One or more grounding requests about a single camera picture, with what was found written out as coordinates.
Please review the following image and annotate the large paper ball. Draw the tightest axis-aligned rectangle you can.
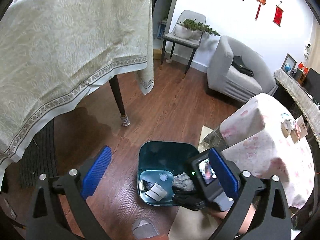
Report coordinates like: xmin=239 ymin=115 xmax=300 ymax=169
xmin=172 ymin=172 xmax=195 ymax=191

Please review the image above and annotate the clear plastic round lid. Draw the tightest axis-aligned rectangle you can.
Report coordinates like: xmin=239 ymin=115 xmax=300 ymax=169
xmin=159 ymin=173 xmax=168 ymax=181

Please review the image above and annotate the white barcode package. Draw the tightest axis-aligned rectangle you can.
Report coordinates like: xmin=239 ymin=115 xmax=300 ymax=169
xmin=145 ymin=183 xmax=168 ymax=202

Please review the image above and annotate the small paper ball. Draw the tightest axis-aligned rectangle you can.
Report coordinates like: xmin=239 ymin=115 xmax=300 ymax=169
xmin=281 ymin=119 xmax=296 ymax=138

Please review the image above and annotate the white printed cardboard box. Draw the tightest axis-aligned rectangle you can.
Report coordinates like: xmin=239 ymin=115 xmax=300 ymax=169
xmin=290 ymin=123 xmax=308 ymax=143

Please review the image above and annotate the teal trash bin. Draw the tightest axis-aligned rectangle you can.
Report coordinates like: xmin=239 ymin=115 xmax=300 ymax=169
xmin=137 ymin=141 xmax=199 ymax=207

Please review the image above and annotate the person's right hand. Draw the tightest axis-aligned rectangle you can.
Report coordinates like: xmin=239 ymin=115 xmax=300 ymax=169
xmin=208 ymin=204 xmax=256 ymax=235

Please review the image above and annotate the pink cartoon round tablecloth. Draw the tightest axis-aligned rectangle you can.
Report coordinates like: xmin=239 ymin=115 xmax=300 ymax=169
xmin=220 ymin=93 xmax=315 ymax=209

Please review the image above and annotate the dark ribbed floor mat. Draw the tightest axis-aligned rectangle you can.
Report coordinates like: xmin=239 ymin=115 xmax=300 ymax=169
xmin=20 ymin=119 xmax=58 ymax=189

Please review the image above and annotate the grey slipper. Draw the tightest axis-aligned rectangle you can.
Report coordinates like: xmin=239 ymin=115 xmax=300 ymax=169
xmin=132 ymin=218 xmax=160 ymax=239

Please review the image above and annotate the dark table leg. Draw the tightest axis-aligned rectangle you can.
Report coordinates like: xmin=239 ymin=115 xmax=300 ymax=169
xmin=109 ymin=75 xmax=130 ymax=127

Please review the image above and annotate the grey armchair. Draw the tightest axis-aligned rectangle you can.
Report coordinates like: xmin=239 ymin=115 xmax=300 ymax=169
xmin=207 ymin=36 xmax=276 ymax=102

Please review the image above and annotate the beige fringed desk cloth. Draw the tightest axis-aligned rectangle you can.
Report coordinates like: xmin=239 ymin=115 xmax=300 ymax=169
xmin=274 ymin=69 xmax=320 ymax=145

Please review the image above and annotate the black handbag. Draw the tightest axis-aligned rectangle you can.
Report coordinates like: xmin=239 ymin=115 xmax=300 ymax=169
xmin=232 ymin=55 xmax=254 ymax=77

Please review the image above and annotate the small blue globe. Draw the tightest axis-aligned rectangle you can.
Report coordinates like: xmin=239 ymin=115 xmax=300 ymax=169
xmin=284 ymin=63 xmax=292 ymax=74

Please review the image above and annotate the black computer monitor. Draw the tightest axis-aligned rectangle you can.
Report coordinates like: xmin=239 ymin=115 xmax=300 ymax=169
xmin=303 ymin=68 xmax=320 ymax=103

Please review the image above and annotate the framed picture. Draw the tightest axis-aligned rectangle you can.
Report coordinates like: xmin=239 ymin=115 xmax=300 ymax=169
xmin=281 ymin=54 xmax=297 ymax=75

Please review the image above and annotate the beige patterned tablecloth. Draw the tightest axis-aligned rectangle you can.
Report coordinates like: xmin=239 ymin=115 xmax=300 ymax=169
xmin=0 ymin=0 xmax=155 ymax=165

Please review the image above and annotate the grey dining chair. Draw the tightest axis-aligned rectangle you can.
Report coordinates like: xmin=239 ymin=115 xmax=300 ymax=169
xmin=159 ymin=10 xmax=206 ymax=77

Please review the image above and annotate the potted green plant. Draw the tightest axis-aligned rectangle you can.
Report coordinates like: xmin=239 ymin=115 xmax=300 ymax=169
xmin=178 ymin=18 xmax=220 ymax=36

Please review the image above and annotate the right red hanging scroll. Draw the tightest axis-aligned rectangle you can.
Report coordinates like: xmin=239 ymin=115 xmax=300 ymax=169
xmin=273 ymin=5 xmax=283 ymax=26

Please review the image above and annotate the white security camera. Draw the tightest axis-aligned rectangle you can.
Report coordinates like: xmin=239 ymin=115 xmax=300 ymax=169
xmin=304 ymin=43 xmax=312 ymax=59

